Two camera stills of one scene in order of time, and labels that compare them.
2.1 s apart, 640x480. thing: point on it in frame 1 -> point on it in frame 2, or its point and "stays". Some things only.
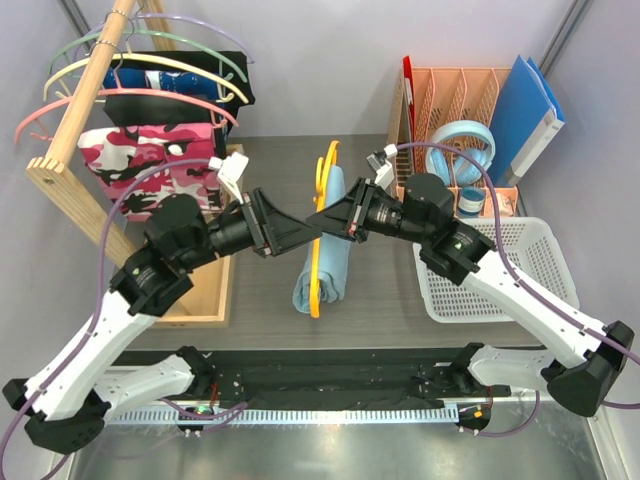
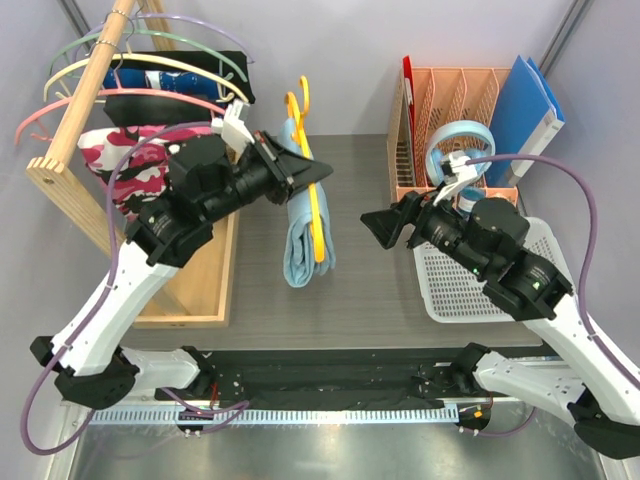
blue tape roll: [470, 201] stays
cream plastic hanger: [238, 89] stays
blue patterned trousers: [131, 78] stays
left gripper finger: [282, 232] -> [302, 171]
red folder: [409, 89] stays
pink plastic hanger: [140, 92] stays
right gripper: [349, 216] -> [384, 224]
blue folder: [526, 120] stays
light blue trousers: [334, 255] -> [299, 248]
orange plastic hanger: [323, 177] -> [299, 136]
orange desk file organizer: [442, 126] stays
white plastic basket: [529, 244] stays
